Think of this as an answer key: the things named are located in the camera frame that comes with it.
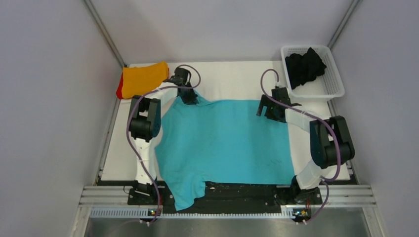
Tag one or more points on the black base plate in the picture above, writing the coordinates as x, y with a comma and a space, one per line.
222, 198

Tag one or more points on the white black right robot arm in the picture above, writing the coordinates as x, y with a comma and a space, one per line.
329, 138

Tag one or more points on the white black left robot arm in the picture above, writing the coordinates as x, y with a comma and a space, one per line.
144, 125

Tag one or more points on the black crumpled t shirt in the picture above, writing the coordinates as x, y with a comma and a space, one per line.
304, 68

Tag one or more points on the white plastic laundry basket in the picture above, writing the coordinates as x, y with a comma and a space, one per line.
325, 87

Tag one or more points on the aluminium rail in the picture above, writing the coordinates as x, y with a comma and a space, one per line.
351, 196

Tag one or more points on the grey aluminium frame post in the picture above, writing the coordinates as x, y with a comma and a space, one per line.
103, 31

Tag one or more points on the right grey frame post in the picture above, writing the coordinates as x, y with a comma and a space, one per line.
345, 19

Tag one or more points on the folded red t shirt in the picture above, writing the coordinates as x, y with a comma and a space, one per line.
124, 90

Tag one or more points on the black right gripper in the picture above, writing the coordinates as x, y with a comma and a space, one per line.
265, 101

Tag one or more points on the teal t shirt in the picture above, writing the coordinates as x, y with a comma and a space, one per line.
222, 141

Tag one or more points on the folded orange t shirt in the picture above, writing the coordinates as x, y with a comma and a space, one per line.
146, 79

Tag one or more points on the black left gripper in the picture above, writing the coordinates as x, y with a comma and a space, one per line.
191, 99

